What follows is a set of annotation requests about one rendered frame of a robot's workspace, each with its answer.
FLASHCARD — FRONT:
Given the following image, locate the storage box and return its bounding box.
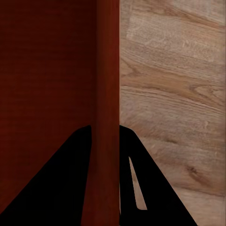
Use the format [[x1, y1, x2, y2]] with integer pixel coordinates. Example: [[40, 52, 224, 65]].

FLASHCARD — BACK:
[[0, 0, 120, 226]]

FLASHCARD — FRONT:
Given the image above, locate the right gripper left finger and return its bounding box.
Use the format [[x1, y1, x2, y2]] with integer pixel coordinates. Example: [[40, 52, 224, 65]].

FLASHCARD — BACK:
[[0, 125, 92, 226]]

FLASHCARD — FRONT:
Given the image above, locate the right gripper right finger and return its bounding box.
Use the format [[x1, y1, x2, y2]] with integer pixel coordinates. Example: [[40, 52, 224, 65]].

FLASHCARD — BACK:
[[120, 125, 197, 226]]

